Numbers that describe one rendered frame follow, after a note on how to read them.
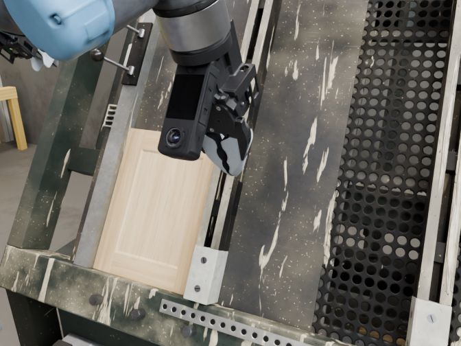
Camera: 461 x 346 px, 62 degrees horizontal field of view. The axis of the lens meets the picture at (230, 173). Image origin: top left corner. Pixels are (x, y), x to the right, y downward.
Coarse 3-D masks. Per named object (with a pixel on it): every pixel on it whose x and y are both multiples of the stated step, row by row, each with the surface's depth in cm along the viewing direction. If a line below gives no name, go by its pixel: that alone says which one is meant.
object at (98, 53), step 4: (92, 52) 104; (96, 52) 104; (100, 52) 104; (92, 56) 104; (96, 56) 104; (100, 56) 104; (96, 60) 105; (100, 60) 105; (108, 60) 107; (112, 60) 108; (112, 64) 108; (116, 64) 108; (124, 68) 110; (128, 68) 111; (132, 68) 111; (128, 72) 111; (132, 72) 111
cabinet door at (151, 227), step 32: (128, 160) 109; (160, 160) 106; (128, 192) 106; (160, 192) 103; (192, 192) 100; (128, 224) 104; (160, 224) 101; (192, 224) 98; (96, 256) 105; (128, 256) 102; (160, 256) 99; (192, 256) 96
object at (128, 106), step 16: (144, 16) 116; (144, 64) 113; (144, 80) 114; (128, 96) 111; (128, 112) 110; (112, 128) 111; (128, 128) 111; (112, 144) 109; (112, 160) 108; (112, 176) 107; (96, 192) 108; (112, 192) 108; (96, 208) 106; (96, 224) 105; (80, 240) 106; (96, 240) 105; (80, 256) 104
